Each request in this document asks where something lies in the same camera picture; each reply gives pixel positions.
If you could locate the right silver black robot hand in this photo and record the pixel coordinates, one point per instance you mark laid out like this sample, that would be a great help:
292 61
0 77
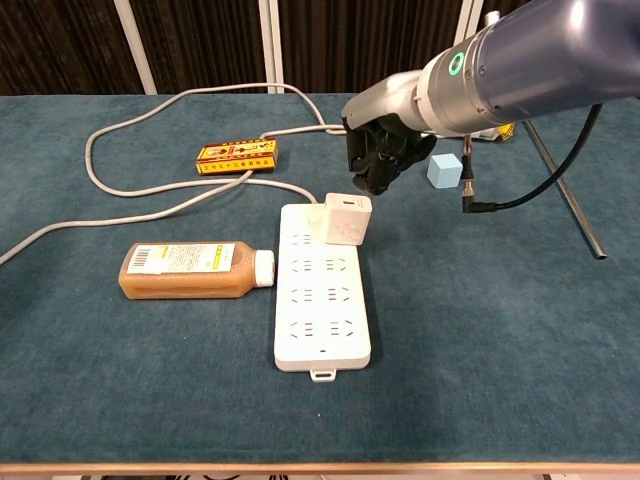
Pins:
385 110

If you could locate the white charger adapter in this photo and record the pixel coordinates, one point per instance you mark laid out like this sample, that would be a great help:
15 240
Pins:
347 225

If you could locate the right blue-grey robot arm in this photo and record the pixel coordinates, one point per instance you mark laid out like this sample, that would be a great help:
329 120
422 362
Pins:
540 65

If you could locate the white power strip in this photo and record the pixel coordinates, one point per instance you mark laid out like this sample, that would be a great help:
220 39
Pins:
320 310

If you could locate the light blue cube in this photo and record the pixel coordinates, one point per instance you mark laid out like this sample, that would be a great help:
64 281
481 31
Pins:
445 172

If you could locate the pack of white bag rolls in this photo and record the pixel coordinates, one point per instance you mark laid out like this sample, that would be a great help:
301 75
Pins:
505 134

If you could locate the yellow red cardboard box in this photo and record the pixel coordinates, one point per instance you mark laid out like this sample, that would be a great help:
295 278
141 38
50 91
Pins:
235 156

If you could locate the dark brown pleated curtain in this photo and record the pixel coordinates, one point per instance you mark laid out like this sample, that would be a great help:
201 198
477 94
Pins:
210 40

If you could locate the thin metal rod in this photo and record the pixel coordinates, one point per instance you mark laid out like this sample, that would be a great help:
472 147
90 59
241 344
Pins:
585 225

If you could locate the teal velvet table cloth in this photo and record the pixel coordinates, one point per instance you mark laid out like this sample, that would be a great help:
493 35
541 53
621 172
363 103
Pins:
450 350

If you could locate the brown juice bottle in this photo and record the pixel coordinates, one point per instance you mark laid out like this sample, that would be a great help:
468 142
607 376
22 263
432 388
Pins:
190 280

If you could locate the white partition frame post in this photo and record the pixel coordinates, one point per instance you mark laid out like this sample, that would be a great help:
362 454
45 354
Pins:
470 17
270 45
135 47

